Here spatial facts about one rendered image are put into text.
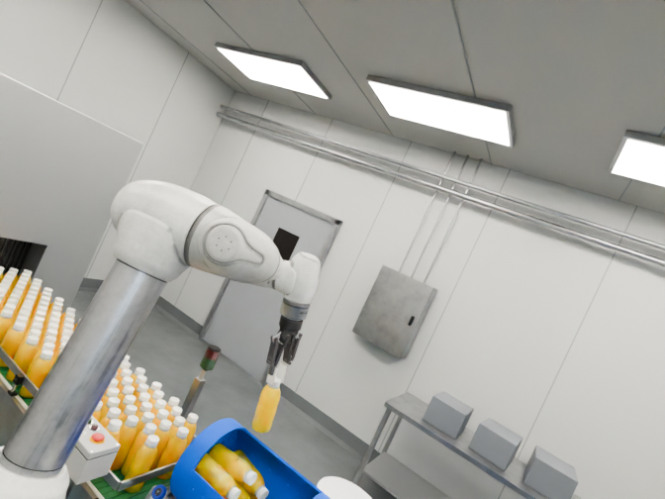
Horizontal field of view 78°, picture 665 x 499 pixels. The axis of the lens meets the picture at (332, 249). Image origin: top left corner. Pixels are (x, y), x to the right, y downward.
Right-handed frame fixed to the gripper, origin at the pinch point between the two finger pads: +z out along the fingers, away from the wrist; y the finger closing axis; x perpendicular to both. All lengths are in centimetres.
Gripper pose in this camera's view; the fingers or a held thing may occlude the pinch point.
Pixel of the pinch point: (276, 373)
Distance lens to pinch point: 144.1
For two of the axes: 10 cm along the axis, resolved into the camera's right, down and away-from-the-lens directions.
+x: -7.7, -2.9, 5.8
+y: 5.9, 0.6, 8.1
